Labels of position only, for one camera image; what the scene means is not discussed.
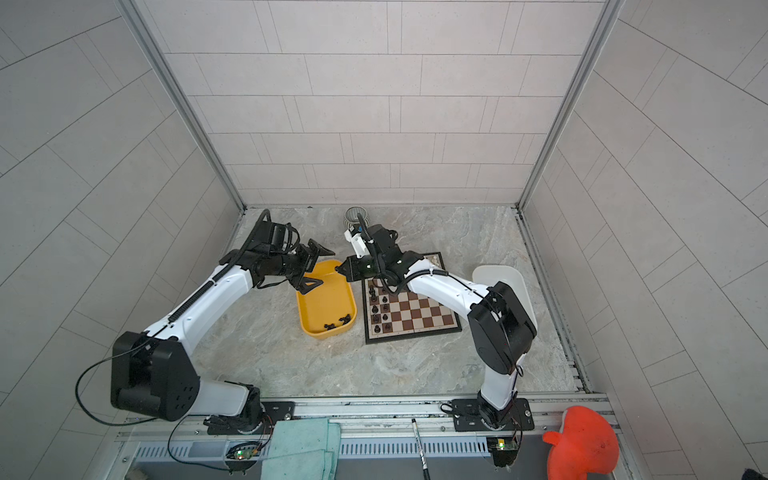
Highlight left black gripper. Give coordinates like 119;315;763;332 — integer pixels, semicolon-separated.
268;237;336;292

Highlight yellow plastic tray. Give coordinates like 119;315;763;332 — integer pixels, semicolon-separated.
296;259;357;340

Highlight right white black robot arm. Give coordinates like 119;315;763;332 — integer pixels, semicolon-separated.
336;220;538;430

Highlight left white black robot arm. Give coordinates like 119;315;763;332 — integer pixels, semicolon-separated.
107;210;332;434

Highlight black chess pieces on board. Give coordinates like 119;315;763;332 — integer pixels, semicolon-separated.
367;283;394;336

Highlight black chess pieces pile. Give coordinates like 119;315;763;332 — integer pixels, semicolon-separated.
324;314;352;331

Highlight white ribbed ceramic cup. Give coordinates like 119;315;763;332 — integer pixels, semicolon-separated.
344;206;368;233

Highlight brown white chessboard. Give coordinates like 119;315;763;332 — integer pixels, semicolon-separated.
361;279;462;344

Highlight white plastic tray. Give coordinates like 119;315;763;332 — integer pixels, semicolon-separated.
471;265;534;317

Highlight green cloth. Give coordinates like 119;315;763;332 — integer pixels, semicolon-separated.
261;418;341;479

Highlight black pen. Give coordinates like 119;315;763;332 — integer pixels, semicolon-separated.
411;418;431;480

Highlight red plastic funnel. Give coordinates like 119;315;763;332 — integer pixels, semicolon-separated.
542;406;620;480

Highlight aluminium rail frame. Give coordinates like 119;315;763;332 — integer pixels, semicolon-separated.
93;392;622;479

